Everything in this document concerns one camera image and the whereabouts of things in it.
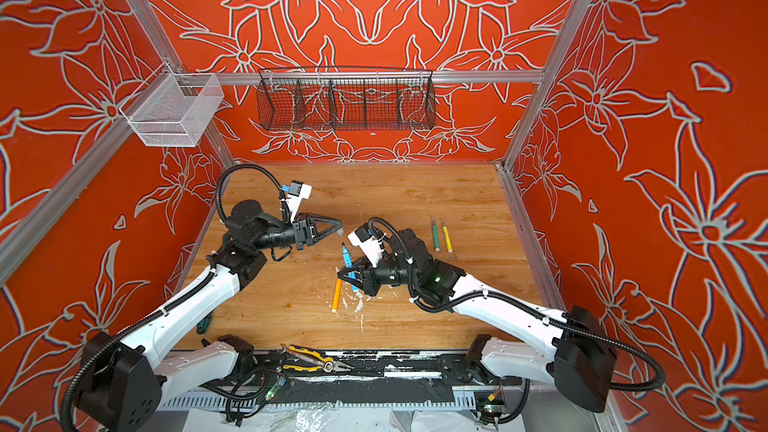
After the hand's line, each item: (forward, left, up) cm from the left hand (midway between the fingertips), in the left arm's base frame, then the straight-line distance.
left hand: (338, 226), depth 65 cm
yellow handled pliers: (-23, +2, -29) cm, 36 cm away
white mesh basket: (+40, +59, +2) cm, 71 cm away
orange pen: (-5, +3, -30) cm, 30 cm away
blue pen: (-6, -3, -6) cm, 9 cm away
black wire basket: (+52, +5, 0) cm, 52 cm away
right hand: (-8, 0, -8) cm, 11 cm away
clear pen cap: (-1, 0, -1) cm, 1 cm away
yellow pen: (+15, -30, -29) cm, 44 cm away
